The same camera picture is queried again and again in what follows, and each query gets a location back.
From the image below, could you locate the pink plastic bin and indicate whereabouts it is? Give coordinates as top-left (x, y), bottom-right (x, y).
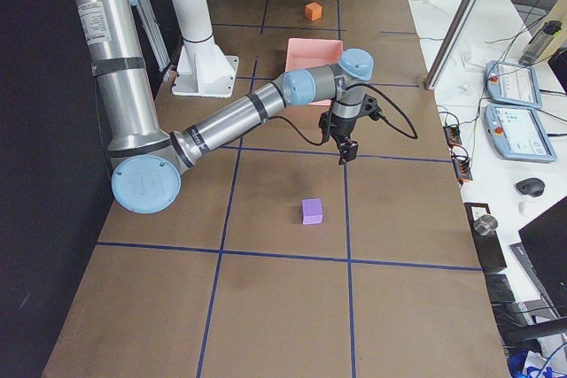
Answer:
top-left (283, 37), bottom-right (345, 107)

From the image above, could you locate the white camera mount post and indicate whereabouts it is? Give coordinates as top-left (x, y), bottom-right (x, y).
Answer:
top-left (172, 0), bottom-right (239, 98)

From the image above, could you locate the purple foam block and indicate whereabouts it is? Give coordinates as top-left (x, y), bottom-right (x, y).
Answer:
top-left (301, 198), bottom-right (323, 225)

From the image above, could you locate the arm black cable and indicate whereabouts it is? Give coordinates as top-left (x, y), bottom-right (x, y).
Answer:
top-left (265, 83), bottom-right (420, 147)

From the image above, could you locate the silver metal cup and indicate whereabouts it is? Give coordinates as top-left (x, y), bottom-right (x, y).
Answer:
top-left (473, 214), bottom-right (499, 236)

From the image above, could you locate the far teach pendant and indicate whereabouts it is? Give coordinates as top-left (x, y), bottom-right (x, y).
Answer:
top-left (485, 60), bottom-right (542, 109)

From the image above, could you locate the aluminium frame post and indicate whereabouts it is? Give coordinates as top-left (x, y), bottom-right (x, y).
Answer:
top-left (423, 0), bottom-right (479, 90)

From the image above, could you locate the near teach pendant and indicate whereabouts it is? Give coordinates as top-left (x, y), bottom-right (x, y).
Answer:
top-left (484, 104), bottom-right (557, 164)

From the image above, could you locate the orange foam block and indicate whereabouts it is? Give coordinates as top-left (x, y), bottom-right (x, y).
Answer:
top-left (304, 2), bottom-right (323, 21)

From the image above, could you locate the teach pendant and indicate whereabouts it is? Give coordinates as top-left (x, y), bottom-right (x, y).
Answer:
top-left (485, 60), bottom-right (542, 109)
top-left (484, 104), bottom-right (557, 164)

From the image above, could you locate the black computer mouse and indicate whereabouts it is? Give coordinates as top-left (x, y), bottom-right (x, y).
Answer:
top-left (515, 177), bottom-right (546, 197)

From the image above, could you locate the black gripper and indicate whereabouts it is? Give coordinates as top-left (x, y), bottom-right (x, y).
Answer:
top-left (318, 95), bottom-right (381, 165)

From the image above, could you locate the grey water bottle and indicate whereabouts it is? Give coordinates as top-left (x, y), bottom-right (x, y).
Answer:
top-left (518, 19), bottom-right (562, 66)

